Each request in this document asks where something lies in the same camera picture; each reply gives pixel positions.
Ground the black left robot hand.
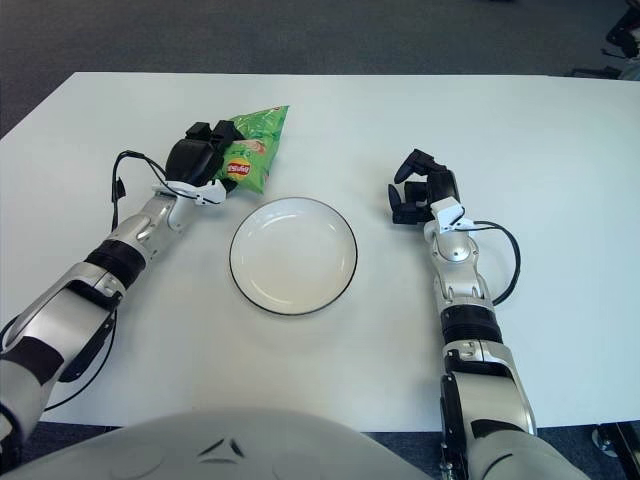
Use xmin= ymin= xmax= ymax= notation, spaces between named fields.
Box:
xmin=164 ymin=118 xmax=246 ymax=195

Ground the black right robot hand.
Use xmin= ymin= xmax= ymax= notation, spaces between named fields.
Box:
xmin=386 ymin=148 xmax=460 ymax=225

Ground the green potato chips bag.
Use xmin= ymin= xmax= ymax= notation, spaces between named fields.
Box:
xmin=212 ymin=104 xmax=291 ymax=195

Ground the white plate with black rim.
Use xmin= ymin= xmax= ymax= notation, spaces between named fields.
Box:
xmin=229 ymin=197 xmax=359 ymax=316

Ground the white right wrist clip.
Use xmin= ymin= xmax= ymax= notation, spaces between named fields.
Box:
xmin=430 ymin=197 xmax=476 ymax=234

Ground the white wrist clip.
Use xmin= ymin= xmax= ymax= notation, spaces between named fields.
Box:
xmin=430 ymin=197 xmax=476 ymax=234
xmin=151 ymin=179 xmax=229 ymax=207

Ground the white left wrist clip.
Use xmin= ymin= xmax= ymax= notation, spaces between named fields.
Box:
xmin=151 ymin=179 xmax=229 ymax=207

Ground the black office chair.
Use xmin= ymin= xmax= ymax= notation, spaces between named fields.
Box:
xmin=569 ymin=0 xmax=640 ymax=79

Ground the grey robot torso shell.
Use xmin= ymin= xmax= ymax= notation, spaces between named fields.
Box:
xmin=0 ymin=407 xmax=416 ymax=480

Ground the black metal table foot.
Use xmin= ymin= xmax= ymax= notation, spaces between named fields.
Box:
xmin=592 ymin=422 xmax=640 ymax=459

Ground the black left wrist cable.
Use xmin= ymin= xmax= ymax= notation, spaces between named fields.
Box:
xmin=110 ymin=151 xmax=201 ymax=231

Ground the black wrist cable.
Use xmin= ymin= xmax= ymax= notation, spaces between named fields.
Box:
xmin=110 ymin=151 xmax=201 ymax=231
xmin=469 ymin=220 xmax=521 ymax=305

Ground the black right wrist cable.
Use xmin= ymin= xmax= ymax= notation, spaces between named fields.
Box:
xmin=469 ymin=220 xmax=521 ymax=305

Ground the black robot stand frame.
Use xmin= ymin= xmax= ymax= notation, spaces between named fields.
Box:
xmin=438 ymin=434 xmax=469 ymax=480

